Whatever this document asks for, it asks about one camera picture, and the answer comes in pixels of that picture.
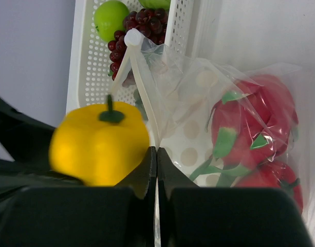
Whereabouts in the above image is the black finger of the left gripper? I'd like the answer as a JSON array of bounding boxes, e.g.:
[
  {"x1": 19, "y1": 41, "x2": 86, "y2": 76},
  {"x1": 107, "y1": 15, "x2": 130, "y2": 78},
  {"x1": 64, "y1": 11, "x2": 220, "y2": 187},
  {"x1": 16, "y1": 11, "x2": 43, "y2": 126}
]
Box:
[{"x1": 0, "y1": 98, "x2": 83, "y2": 200}]

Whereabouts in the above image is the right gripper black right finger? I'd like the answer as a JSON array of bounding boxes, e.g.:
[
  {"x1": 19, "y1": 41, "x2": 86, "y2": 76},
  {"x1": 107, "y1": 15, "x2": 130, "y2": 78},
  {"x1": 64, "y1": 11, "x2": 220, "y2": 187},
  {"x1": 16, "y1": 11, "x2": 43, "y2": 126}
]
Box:
[{"x1": 157, "y1": 148, "x2": 313, "y2": 246}]

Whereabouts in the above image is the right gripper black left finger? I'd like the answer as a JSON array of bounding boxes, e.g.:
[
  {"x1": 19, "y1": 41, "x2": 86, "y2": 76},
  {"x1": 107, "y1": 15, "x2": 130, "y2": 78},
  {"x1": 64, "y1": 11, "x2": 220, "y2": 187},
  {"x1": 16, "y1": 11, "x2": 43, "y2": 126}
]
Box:
[{"x1": 0, "y1": 147, "x2": 157, "y2": 246}]

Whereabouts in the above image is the yellow bell pepper toy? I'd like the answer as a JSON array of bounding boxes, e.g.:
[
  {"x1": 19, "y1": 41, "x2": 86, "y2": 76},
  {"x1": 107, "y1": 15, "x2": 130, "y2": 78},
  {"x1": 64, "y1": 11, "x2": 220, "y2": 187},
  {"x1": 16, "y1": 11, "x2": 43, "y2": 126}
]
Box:
[{"x1": 49, "y1": 95, "x2": 150, "y2": 186}]

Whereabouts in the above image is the clear zip top bag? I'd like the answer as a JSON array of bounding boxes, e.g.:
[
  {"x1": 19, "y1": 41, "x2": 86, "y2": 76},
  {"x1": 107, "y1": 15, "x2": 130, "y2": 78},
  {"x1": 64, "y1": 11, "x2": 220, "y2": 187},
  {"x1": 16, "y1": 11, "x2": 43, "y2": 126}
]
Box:
[{"x1": 112, "y1": 29, "x2": 308, "y2": 214}]

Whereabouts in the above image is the red bell pepper toy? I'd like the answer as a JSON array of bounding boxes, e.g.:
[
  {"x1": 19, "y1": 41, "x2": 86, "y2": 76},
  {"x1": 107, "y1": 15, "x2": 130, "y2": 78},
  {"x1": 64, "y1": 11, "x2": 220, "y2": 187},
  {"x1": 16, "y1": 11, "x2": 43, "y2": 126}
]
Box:
[{"x1": 234, "y1": 160, "x2": 303, "y2": 213}]

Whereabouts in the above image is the red dragon fruit toy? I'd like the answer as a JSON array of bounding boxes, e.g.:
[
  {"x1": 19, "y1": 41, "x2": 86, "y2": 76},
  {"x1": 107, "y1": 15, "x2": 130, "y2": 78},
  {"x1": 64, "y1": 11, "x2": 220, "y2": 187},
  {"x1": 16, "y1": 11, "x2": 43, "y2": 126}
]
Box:
[{"x1": 190, "y1": 74, "x2": 299, "y2": 186}]

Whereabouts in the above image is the white perforated plastic basket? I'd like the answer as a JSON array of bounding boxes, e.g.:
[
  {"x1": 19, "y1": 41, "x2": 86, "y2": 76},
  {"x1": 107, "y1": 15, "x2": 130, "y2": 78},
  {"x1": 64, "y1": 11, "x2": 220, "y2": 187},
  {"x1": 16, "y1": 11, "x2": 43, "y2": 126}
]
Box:
[{"x1": 66, "y1": 0, "x2": 222, "y2": 121}]

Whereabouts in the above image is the green apple toy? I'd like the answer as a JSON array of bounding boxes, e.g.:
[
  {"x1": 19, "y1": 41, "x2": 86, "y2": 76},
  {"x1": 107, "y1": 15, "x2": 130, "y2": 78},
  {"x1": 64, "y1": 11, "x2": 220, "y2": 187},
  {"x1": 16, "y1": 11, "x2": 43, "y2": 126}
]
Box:
[{"x1": 94, "y1": 1, "x2": 129, "y2": 43}]

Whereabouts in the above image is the dark red grape bunch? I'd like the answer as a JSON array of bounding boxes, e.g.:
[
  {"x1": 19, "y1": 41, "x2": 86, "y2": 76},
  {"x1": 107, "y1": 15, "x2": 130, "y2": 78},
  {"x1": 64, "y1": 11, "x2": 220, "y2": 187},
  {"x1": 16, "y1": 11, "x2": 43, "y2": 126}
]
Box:
[{"x1": 107, "y1": 8, "x2": 168, "y2": 80}]

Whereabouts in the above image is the green cabbage toy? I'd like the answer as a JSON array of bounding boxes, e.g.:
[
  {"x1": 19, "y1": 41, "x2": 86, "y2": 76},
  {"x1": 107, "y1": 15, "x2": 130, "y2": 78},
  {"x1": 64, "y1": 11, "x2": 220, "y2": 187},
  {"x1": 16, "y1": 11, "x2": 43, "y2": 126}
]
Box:
[{"x1": 138, "y1": 0, "x2": 171, "y2": 10}]

